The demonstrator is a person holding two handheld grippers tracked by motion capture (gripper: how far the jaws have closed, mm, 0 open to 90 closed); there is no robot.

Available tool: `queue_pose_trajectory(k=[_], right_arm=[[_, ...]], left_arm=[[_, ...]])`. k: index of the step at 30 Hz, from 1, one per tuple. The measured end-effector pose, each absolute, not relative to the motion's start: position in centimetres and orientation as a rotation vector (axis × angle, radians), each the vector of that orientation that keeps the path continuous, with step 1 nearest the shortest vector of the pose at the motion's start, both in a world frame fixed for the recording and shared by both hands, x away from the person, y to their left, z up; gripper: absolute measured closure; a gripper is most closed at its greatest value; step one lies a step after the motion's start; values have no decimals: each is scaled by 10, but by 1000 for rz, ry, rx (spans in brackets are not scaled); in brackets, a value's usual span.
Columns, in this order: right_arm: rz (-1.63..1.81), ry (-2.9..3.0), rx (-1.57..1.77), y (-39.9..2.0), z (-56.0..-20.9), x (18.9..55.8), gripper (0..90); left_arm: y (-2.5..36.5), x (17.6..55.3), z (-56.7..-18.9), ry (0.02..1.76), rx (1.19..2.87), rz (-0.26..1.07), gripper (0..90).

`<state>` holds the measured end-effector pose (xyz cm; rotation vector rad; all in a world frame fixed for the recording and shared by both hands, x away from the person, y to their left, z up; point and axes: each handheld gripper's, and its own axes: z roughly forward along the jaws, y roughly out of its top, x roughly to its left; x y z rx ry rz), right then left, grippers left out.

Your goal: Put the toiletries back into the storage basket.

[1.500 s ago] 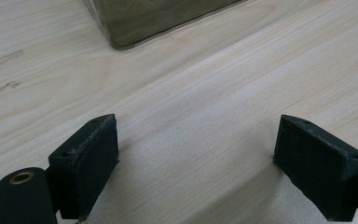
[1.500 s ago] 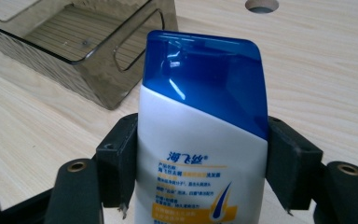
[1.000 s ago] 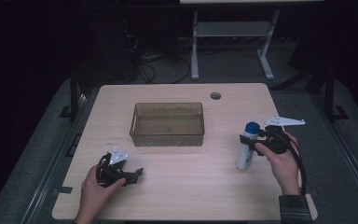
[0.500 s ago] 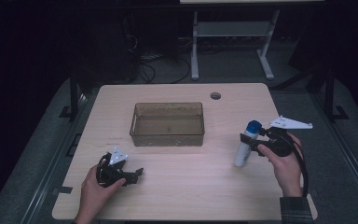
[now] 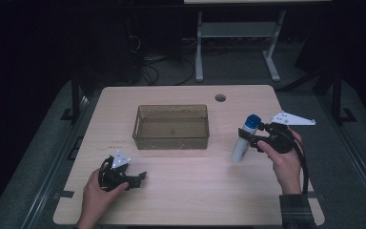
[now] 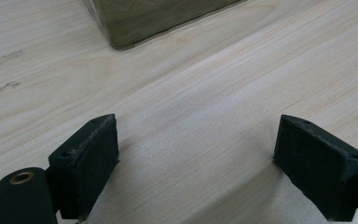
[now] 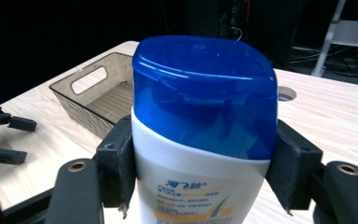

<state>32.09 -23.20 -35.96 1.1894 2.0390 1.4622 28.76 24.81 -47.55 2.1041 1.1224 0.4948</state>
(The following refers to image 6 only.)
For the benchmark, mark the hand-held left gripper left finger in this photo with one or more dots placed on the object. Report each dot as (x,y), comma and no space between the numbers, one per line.
(84,174)

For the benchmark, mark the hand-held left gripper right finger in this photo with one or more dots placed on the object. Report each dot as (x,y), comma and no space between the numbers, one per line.
(320,168)

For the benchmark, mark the olive green box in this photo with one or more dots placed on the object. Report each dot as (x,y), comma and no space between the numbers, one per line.
(155,20)

